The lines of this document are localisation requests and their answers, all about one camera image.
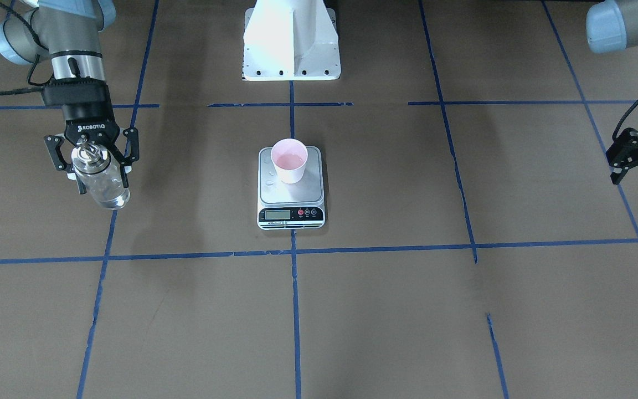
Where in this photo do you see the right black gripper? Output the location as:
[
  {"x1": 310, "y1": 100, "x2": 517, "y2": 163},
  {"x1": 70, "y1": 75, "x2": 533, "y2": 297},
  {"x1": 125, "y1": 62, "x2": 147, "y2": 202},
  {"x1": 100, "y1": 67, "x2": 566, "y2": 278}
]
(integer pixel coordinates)
[{"x1": 42, "y1": 78, "x2": 140, "y2": 195}]

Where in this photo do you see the clear glass sauce bottle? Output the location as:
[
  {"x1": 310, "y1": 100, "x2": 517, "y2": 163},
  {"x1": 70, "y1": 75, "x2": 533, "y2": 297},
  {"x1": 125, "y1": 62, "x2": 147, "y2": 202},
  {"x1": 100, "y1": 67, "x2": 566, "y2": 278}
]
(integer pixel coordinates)
[{"x1": 71, "y1": 141, "x2": 131, "y2": 210}]

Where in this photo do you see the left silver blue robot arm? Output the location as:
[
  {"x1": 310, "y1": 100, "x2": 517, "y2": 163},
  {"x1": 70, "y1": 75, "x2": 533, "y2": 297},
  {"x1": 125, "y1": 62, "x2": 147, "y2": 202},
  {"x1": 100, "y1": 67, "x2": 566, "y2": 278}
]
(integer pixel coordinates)
[{"x1": 586, "y1": 1, "x2": 638, "y2": 54}]

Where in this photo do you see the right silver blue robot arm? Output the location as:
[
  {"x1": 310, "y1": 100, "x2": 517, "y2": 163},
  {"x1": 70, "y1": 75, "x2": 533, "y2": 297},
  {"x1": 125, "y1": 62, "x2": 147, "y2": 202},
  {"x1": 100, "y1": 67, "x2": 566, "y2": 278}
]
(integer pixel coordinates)
[{"x1": 0, "y1": 1, "x2": 140, "y2": 209}]

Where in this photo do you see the silver digital kitchen scale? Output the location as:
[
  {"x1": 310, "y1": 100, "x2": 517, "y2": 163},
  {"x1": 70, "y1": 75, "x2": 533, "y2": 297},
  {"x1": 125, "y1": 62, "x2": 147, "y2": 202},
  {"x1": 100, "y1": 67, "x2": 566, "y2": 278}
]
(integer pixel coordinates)
[{"x1": 256, "y1": 146, "x2": 327, "y2": 231}]

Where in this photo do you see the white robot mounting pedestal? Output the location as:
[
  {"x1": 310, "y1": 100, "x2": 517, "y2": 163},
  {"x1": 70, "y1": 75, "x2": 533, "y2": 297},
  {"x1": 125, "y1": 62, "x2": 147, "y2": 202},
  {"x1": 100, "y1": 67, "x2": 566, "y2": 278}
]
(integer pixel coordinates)
[{"x1": 241, "y1": 1, "x2": 342, "y2": 81}]

